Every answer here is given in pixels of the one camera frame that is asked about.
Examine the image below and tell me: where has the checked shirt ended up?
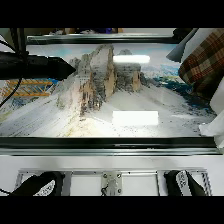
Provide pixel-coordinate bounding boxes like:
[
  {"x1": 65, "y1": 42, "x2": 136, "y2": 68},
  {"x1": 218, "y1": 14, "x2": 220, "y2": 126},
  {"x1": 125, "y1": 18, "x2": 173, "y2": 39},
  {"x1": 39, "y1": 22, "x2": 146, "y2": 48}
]
[{"x1": 178, "y1": 28, "x2": 224, "y2": 102}]

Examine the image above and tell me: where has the white garment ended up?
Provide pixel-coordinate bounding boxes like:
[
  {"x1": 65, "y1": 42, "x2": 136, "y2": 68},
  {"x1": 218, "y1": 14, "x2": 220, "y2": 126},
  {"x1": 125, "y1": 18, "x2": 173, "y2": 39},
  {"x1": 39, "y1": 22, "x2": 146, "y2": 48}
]
[
  {"x1": 165, "y1": 28, "x2": 224, "y2": 63},
  {"x1": 198, "y1": 77, "x2": 224, "y2": 150}
]

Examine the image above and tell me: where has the silver frame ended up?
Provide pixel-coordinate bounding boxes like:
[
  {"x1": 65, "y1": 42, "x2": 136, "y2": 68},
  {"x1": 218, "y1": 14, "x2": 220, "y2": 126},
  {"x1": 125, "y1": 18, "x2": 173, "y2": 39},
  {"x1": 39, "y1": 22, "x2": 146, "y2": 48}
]
[{"x1": 0, "y1": 32, "x2": 224, "y2": 197}]

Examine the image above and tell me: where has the black cable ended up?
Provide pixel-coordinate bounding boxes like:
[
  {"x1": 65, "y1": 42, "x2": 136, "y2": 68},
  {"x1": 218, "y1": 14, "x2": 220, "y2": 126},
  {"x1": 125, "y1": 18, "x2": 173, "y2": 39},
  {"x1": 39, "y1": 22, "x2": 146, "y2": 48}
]
[
  {"x1": 100, "y1": 185, "x2": 110, "y2": 197},
  {"x1": 0, "y1": 77, "x2": 24, "y2": 110}
]

